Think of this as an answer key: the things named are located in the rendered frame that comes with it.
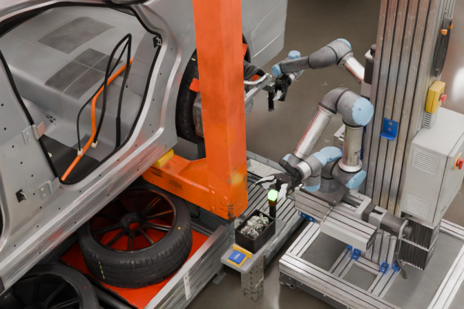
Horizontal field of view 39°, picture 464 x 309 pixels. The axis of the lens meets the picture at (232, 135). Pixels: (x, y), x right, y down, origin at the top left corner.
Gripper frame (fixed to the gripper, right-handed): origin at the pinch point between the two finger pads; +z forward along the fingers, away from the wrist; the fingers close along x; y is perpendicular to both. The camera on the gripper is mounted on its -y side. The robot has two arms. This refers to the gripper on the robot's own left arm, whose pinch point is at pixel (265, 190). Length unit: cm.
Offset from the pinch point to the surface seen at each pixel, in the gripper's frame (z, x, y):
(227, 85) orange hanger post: -19, 44, -29
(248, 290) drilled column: -14, 48, 111
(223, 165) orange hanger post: -16, 55, 23
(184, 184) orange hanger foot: -8, 87, 47
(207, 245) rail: -2, 64, 77
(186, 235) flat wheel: 6, 72, 68
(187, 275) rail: 19, 57, 80
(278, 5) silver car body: -133, 133, -8
